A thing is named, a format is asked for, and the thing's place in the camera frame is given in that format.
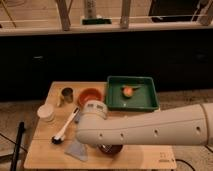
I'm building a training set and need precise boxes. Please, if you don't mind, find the red bowl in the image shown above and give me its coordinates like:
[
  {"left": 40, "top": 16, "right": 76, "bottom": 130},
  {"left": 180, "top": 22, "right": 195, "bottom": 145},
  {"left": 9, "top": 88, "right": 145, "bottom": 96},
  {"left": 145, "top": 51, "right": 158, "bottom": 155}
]
[{"left": 77, "top": 88, "right": 102, "bottom": 107}]

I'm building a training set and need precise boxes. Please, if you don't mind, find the black pole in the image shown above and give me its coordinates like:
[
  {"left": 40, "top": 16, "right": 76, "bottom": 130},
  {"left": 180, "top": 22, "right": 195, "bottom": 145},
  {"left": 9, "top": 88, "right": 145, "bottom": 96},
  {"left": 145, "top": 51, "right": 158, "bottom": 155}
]
[{"left": 10, "top": 122, "right": 25, "bottom": 171}]

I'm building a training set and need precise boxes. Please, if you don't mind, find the green plastic tray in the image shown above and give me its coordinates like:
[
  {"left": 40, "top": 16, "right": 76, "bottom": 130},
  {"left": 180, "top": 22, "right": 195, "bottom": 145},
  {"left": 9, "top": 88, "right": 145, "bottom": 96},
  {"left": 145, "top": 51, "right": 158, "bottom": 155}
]
[{"left": 105, "top": 76, "right": 159, "bottom": 112}]

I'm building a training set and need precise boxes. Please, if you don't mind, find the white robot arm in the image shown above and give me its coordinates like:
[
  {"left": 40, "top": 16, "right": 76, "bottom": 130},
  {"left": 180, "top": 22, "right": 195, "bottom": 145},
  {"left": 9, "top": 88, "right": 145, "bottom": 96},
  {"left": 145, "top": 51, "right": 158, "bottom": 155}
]
[{"left": 75, "top": 103, "right": 213, "bottom": 146}]

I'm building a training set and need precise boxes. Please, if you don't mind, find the metal cup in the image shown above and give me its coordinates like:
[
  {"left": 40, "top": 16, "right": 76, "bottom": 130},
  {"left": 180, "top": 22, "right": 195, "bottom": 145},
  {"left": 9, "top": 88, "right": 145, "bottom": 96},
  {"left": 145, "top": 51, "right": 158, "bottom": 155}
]
[{"left": 61, "top": 87, "right": 73, "bottom": 103}]

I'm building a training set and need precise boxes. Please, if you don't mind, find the green base stand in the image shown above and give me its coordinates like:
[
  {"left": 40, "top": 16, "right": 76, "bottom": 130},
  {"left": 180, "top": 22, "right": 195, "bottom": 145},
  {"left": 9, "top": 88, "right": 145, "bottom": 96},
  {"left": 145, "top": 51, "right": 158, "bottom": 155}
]
[{"left": 82, "top": 18, "right": 112, "bottom": 25}]

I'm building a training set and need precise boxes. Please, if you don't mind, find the black floor cable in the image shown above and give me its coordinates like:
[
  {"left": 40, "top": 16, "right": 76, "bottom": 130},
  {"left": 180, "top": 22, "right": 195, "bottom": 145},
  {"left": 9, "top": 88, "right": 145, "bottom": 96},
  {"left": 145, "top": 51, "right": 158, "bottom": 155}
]
[{"left": 174, "top": 145, "right": 213, "bottom": 171}]

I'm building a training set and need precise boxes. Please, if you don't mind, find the grey blue towel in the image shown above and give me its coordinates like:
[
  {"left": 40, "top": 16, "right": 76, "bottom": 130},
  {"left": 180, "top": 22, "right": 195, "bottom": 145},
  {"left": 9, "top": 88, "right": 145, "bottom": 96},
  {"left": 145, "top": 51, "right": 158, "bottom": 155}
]
[{"left": 65, "top": 139, "right": 88, "bottom": 162}]

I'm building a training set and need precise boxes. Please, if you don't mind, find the dark brown bowl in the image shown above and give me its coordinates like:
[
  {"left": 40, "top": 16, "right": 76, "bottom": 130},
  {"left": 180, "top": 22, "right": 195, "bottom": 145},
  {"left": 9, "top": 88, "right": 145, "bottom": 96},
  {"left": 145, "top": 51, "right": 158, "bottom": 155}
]
[{"left": 98, "top": 145, "right": 123, "bottom": 155}]

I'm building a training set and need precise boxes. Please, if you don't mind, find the blue sponge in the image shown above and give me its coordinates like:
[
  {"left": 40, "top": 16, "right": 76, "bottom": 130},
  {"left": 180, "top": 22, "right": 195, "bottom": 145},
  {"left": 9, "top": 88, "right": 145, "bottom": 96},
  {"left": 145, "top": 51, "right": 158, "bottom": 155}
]
[{"left": 74, "top": 112, "right": 81, "bottom": 124}]

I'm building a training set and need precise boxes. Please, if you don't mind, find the white dish brush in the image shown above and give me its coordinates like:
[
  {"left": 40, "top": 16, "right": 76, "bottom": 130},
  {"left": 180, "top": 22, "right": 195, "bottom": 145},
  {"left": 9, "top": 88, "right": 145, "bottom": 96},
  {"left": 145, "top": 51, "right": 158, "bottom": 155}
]
[{"left": 51, "top": 107, "right": 80, "bottom": 144}]

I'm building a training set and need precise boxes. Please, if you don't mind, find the orange fruit toy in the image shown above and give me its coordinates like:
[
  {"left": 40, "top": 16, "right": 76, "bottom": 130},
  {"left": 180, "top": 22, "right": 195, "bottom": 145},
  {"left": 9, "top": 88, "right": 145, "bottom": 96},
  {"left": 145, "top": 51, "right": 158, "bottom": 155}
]
[{"left": 121, "top": 85, "right": 140, "bottom": 98}]

